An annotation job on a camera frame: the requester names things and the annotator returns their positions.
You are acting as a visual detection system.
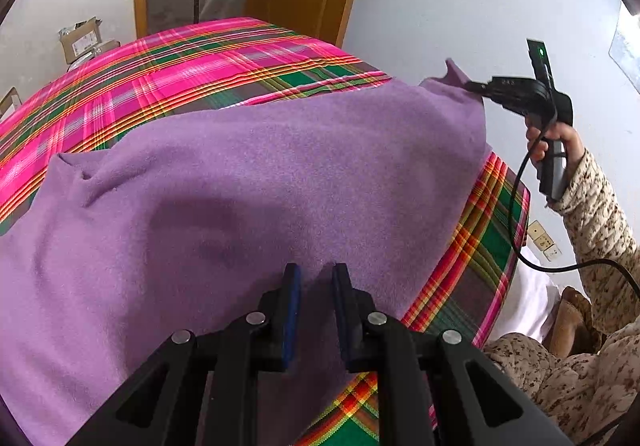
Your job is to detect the black cable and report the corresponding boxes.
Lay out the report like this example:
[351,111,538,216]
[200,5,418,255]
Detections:
[509,110,640,291]

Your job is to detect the white bedding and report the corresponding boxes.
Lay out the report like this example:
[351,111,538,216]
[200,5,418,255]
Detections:
[492,246,561,342]

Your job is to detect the plain brown cardboard box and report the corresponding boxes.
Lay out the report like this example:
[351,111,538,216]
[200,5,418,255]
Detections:
[0,86,23,119]

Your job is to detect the person's right forearm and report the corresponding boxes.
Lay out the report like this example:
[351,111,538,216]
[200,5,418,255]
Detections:
[552,148,640,334]

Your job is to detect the open cardboard box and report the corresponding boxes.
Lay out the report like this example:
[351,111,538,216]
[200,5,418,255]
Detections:
[57,17,103,64]

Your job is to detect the pink green plaid blanket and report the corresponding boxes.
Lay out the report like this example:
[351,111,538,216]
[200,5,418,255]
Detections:
[0,17,531,446]

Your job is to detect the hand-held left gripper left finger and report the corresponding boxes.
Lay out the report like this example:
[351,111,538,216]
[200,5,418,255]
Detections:
[65,263,303,446]

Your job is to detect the person's right hand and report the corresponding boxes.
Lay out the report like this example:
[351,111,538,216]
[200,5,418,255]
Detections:
[525,122,587,173]

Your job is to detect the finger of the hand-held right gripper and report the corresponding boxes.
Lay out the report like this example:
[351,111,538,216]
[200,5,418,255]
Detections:
[464,76,497,100]

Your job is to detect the person's floral clothing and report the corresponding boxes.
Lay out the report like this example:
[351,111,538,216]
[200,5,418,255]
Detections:
[482,321,640,446]

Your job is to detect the purple fleece garment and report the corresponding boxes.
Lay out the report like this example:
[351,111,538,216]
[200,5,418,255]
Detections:
[0,58,493,446]

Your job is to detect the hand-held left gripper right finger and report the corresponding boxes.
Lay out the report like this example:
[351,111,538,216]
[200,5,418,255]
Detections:
[331,263,576,446]

